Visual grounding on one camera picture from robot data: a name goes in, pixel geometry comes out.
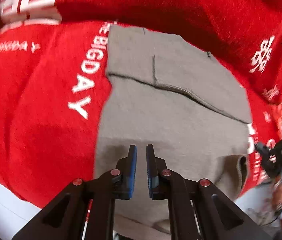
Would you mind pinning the red blanket with white print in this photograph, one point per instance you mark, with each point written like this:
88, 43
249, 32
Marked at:
53, 84

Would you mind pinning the grey small cloth garment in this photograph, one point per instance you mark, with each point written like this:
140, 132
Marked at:
168, 93

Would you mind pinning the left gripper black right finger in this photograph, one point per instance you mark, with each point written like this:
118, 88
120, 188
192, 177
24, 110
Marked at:
197, 209

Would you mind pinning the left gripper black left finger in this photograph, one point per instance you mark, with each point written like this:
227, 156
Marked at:
85, 209

